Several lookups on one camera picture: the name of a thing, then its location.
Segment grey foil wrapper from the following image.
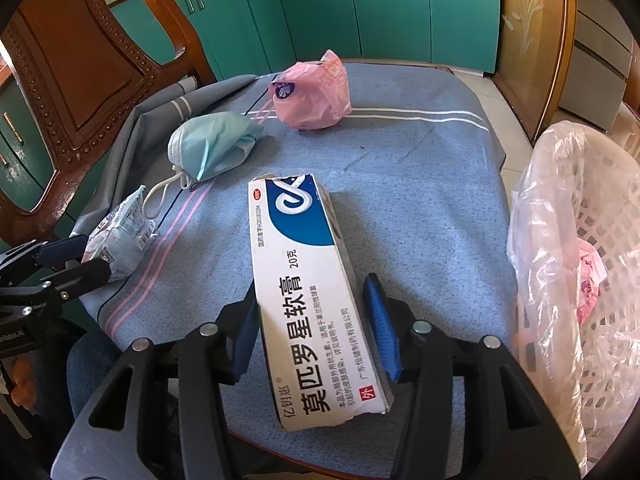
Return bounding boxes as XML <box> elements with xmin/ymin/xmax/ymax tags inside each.
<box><xmin>82</xmin><ymin>185</ymin><xmax>156</xmax><ymax>282</ymax></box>

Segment white blue medicine box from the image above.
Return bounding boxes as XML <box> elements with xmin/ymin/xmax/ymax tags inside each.
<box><xmin>248</xmin><ymin>174</ymin><xmax>393</xmax><ymax>431</ymax></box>

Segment pink printed plastic bag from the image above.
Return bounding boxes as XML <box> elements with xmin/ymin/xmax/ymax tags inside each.
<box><xmin>577</xmin><ymin>238</ymin><xmax>608</xmax><ymax>326</ymax></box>

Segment teal kitchen cabinets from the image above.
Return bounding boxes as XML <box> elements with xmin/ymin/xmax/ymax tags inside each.
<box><xmin>9</xmin><ymin>0</ymin><xmax>500</xmax><ymax>210</ymax></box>

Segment person's left hand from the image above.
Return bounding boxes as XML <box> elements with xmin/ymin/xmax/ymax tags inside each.
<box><xmin>10</xmin><ymin>354</ymin><xmax>37</xmax><ymax>411</ymax></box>

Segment blue face mask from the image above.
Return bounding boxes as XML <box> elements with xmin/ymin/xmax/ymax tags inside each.
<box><xmin>142</xmin><ymin>112</ymin><xmax>264</xmax><ymax>219</ymax></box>

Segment blue striped table cloth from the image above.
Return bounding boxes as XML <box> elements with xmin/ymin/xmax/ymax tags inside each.
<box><xmin>69</xmin><ymin>62</ymin><xmax>522</xmax><ymax>478</ymax></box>

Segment clear basket liner bag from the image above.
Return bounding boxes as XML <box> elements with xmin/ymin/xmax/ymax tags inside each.
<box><xmin>505</xmin><ymin>120</ymin><xmax>640</xmax><ymax>474</ymax></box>

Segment dark carved wooden chair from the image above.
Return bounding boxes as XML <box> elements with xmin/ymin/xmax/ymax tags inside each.
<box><xmin>1</xmin><ymin>0</ymin><xmax>216</xmax><ymax>245</ymax></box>

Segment pink plastic bag ball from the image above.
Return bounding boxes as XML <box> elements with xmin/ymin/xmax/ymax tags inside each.
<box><xmin>269</xmin><ymin>50</ymin><xmax>352</xmax><ymax>131</ymax></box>

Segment grey refrigerator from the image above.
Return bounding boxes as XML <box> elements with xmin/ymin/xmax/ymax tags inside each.
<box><xmin>560</xmin><ymin>0</ymin><xmax>634</xmax><ymax>131</ymax></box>

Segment wooden glass sliding door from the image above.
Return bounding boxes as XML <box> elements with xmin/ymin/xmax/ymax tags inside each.
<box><xmin>494</xmin><ymin>0</ymin><xmax>577</xmax><ymax>142</ymax></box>

